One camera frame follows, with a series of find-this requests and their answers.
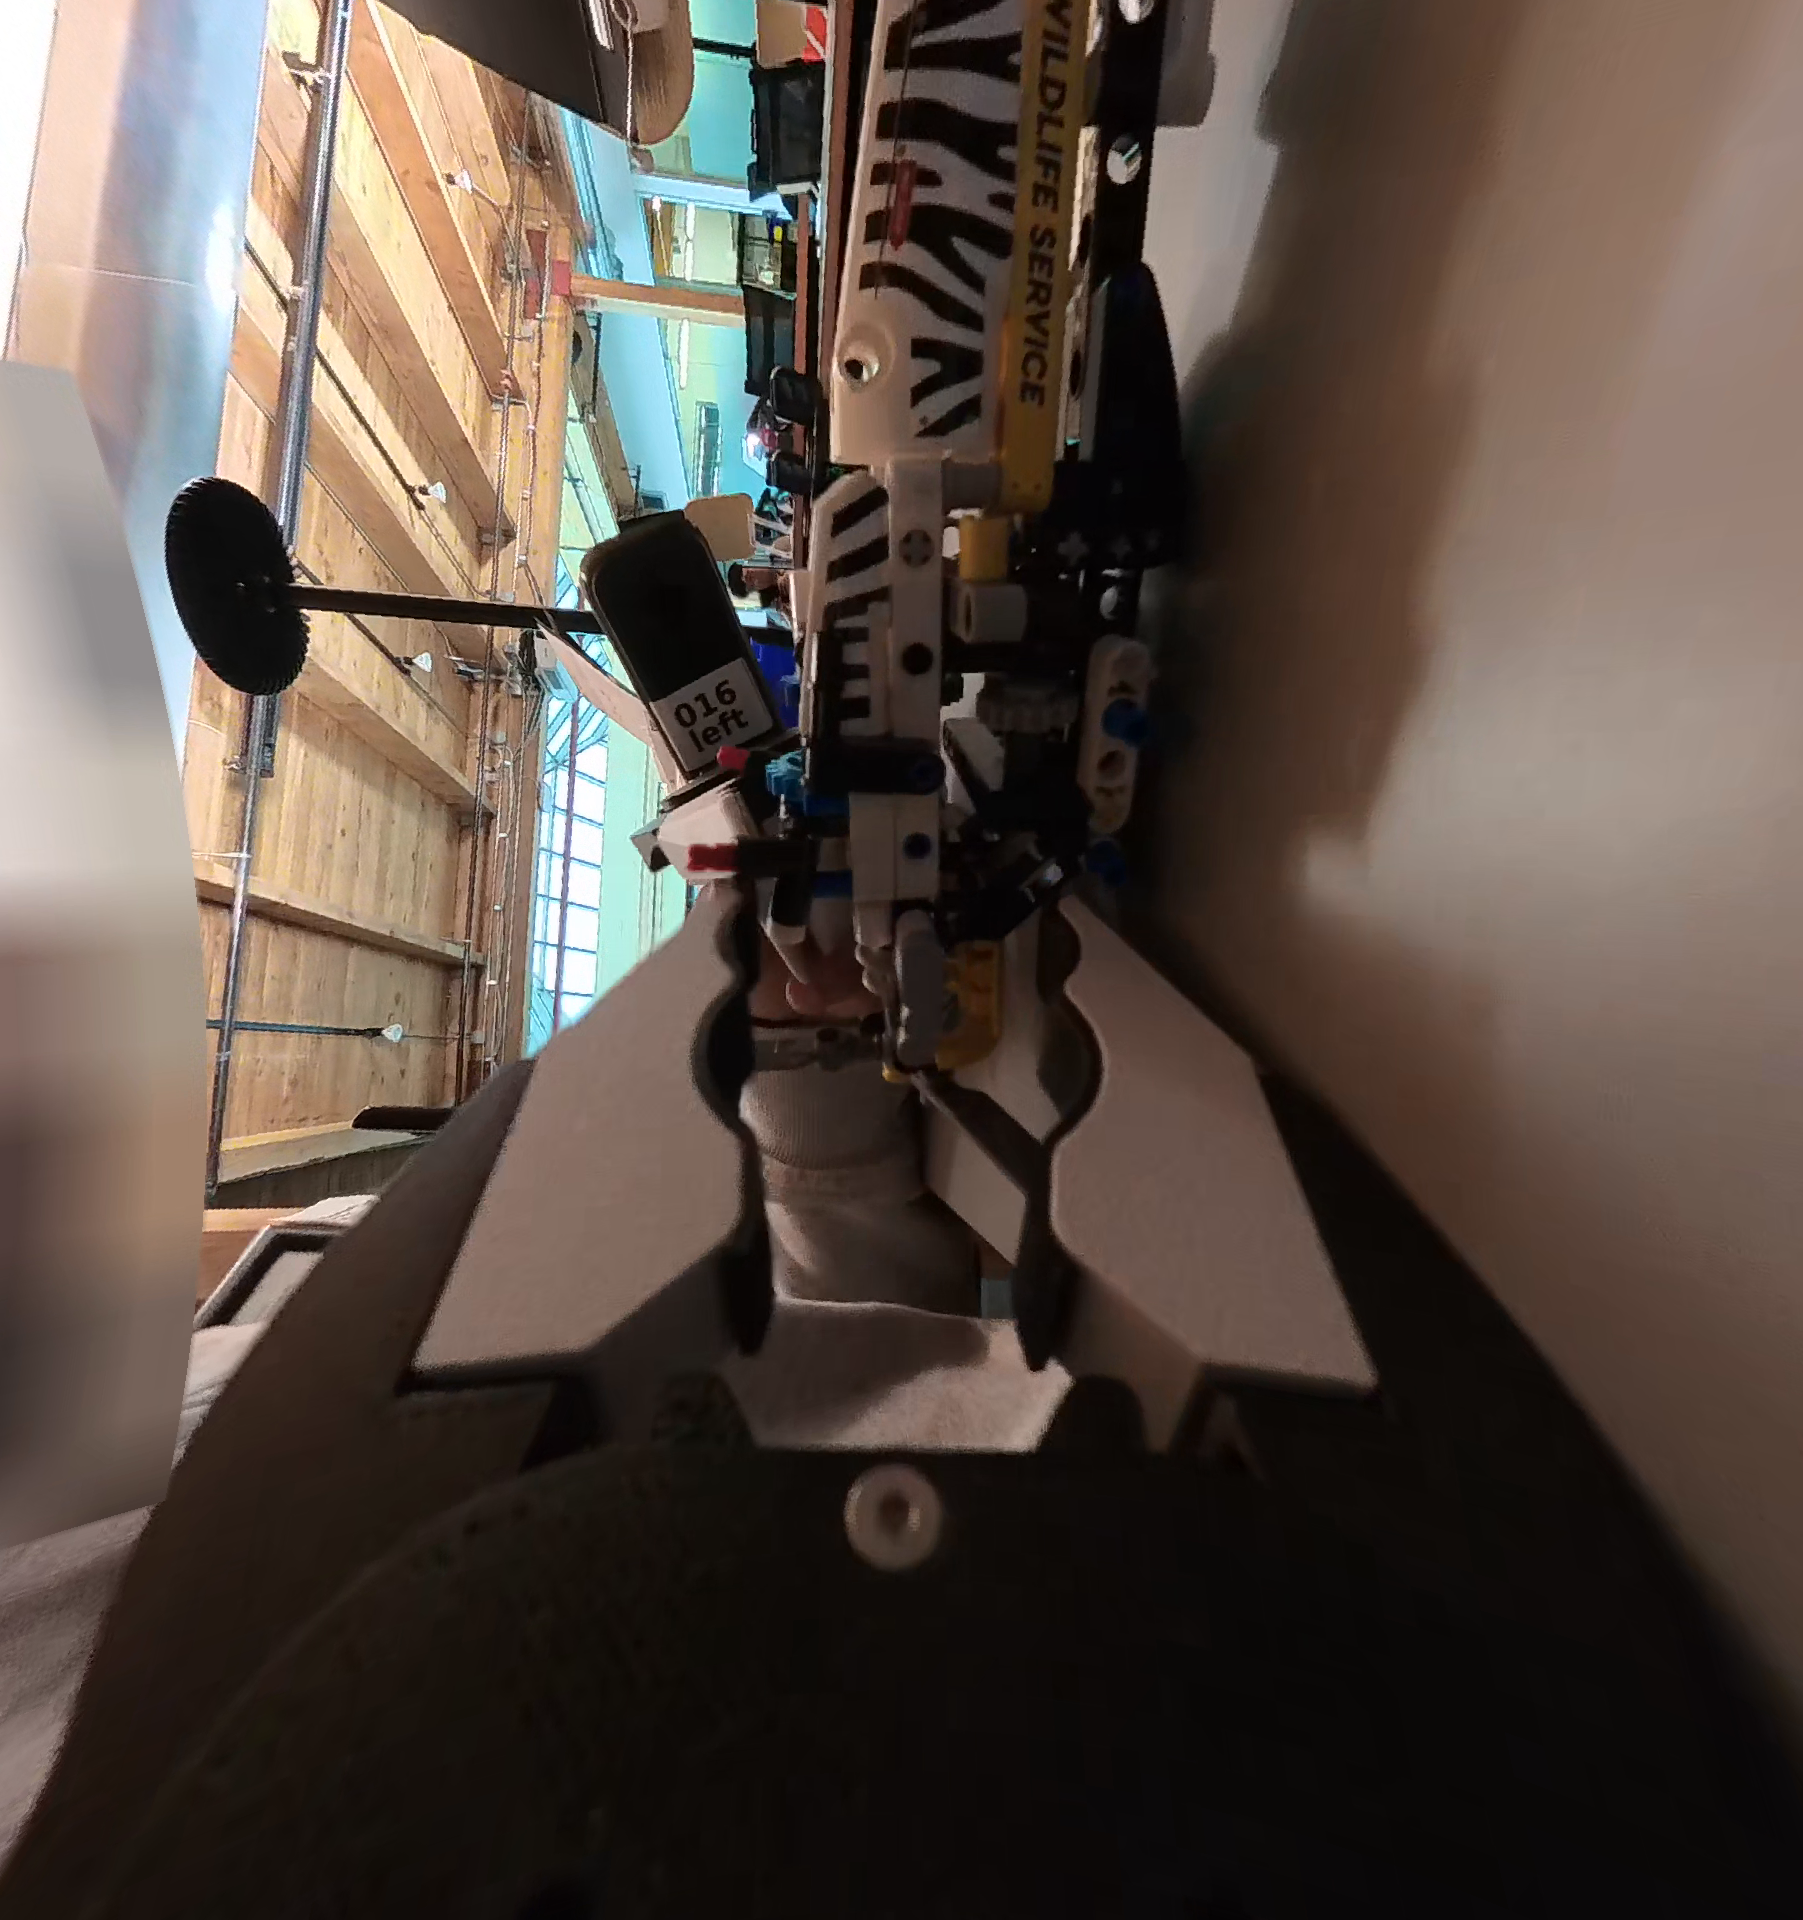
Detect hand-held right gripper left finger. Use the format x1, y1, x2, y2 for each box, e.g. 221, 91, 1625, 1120
410, 883, 780, 1373

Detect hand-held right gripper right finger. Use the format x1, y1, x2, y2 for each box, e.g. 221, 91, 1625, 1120
1012, 899, 1378, 1454

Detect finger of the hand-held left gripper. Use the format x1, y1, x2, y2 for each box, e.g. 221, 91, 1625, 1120
628, 783, 767, 882

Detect zebra striped lego helicopter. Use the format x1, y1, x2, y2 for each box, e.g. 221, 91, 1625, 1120
746, 0, 1219, 1087

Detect person's left forearm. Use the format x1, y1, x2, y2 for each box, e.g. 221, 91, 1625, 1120
735, 1035, 979, 1313

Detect person's left hand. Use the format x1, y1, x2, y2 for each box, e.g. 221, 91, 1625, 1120
756, 916, 893, 1052

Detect black round-top pole stand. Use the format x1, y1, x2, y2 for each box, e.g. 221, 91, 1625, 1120
168, 476, 608, 693

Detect dark display screen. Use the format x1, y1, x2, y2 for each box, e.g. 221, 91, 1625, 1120
391, 0, 638, 133

